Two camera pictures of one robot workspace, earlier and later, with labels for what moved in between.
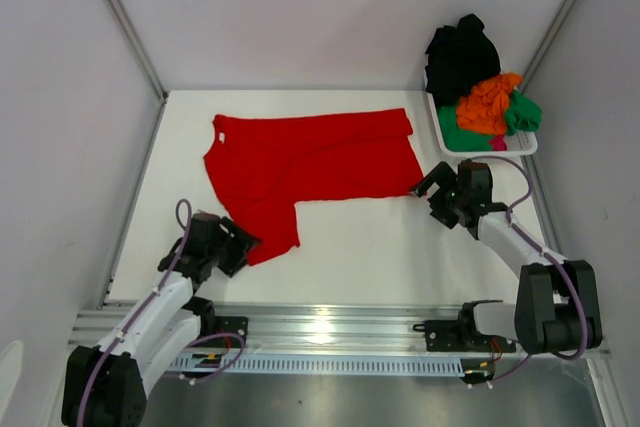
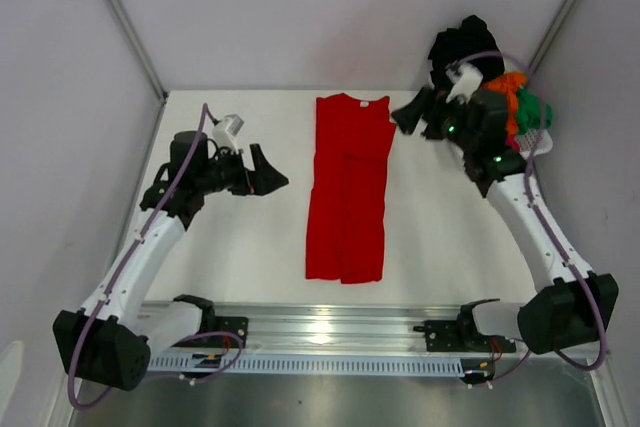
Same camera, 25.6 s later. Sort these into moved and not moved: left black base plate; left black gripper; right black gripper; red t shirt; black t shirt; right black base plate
Moved: left black gripper; red t shirt; right black gripper
Not moved: left black base plate; black t shirt; right black base plate
